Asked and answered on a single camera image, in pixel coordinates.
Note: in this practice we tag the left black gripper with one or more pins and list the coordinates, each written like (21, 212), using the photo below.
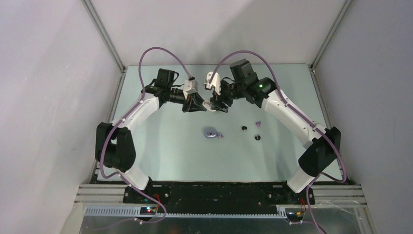
(194, 103)

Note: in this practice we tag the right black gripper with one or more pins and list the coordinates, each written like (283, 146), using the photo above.
(217, 100)

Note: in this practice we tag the white earbud charging case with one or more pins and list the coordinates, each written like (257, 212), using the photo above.
(208, 106)

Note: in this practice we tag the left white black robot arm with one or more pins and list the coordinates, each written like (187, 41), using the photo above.
(114, 145)

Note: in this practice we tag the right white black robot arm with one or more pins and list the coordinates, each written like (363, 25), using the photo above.
(321, 144)

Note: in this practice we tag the purple earbud charging case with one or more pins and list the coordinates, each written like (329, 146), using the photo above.
(210, 132)

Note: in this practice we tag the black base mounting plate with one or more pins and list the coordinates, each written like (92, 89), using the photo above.
(218, 198)

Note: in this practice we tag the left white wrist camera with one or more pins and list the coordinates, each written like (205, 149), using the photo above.
(190, 86)

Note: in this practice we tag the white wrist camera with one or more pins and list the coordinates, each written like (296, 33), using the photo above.
(190, 86)
(212, 81)

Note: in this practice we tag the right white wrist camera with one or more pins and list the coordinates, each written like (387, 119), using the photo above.
(212, 81)

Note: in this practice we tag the left aluminium frame post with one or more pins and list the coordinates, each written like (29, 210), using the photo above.
(101, 29)

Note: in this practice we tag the aluminium frame post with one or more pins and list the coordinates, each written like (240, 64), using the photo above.
(101, 29)
(330, 34)

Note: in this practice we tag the aluminium front frame rail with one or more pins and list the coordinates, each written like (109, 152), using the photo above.
(347, 196)

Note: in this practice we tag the right aluminium frame post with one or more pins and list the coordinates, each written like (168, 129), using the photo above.
(330, 34)

